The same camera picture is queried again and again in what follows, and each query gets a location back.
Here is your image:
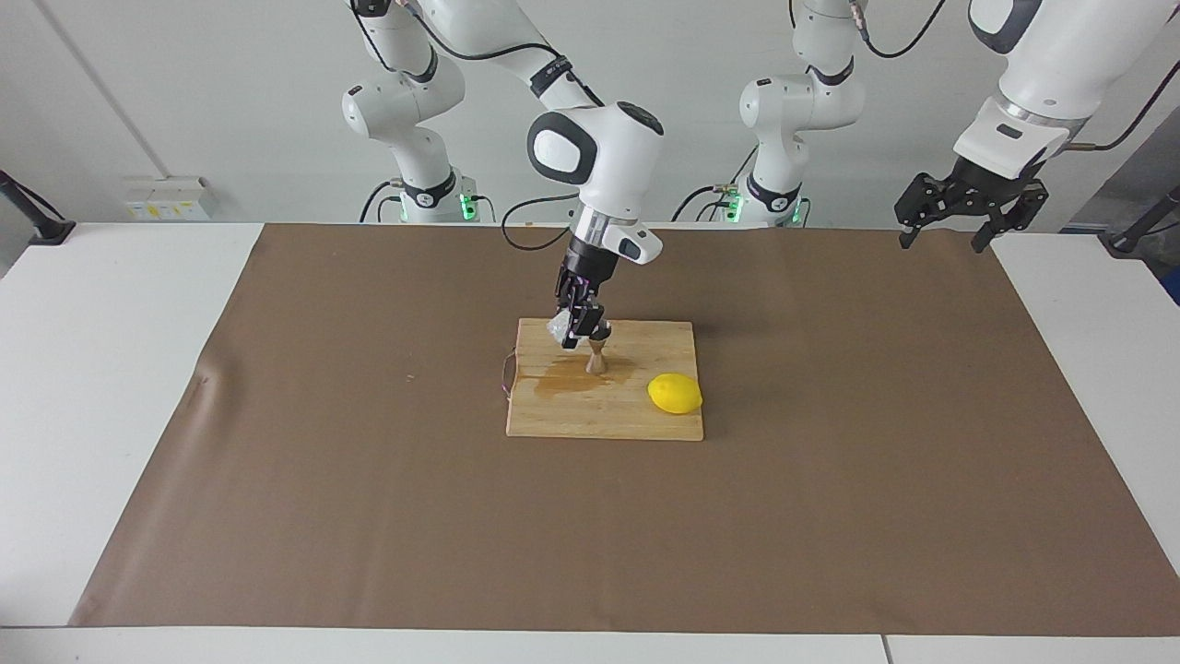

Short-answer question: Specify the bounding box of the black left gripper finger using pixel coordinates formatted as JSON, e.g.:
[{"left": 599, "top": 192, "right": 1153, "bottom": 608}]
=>
[
  {"left": 970, "top": 180, "right": 1050, "bottom": 255},
  {"left": 894, "top": 172, "right": 964, "bottom": 250}
]

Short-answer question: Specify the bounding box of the yellow lemon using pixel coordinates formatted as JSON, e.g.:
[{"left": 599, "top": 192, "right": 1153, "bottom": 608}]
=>
[{"left": 647, "top": 373, "right": 704, "bottom": 415}]

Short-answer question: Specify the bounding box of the brown paper table mat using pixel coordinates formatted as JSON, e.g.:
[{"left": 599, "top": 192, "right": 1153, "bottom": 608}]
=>
[{"left": 69, "top": 224, "right": 1180, "bottom": 637}]

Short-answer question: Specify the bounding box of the wooden cutting board, metal handle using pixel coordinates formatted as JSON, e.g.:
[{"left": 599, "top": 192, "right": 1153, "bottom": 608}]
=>
[{"left": 501, "top": 318, "right": 705, "bottom": 442}]

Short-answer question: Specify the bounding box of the black camera stand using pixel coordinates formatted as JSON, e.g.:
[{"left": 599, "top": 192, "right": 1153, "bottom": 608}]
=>
[
  {"left": 0, "top": 171, "right": 77, "bottom": 245},
  {"left": 1102, "top": 184, "right": 1180, "bottom": 257}
]

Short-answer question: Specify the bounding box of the black left arm base cable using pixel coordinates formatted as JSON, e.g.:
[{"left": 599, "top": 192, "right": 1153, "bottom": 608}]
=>
[{"left": 671, "top": 148, "right": 744, "bottom": 224}]

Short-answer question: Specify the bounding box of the black arm base cable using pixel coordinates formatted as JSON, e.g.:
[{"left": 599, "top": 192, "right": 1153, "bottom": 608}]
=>
[
  {"left": 671, "top": 148, "right": 744, "bottom": 224},
  {"left": 358, "top": 180, "right": 408, "bottom": 224}
]

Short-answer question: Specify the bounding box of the black right arm base cable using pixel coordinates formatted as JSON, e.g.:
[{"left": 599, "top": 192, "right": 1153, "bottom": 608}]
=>
[{"left": 358, "top": 180, "right": 408, "bottom": 224}]

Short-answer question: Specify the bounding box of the white wall socket box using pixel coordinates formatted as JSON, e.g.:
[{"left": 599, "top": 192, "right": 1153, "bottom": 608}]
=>
[{"left": 123, "top": 175, "right": 215, "bottom": 222}]

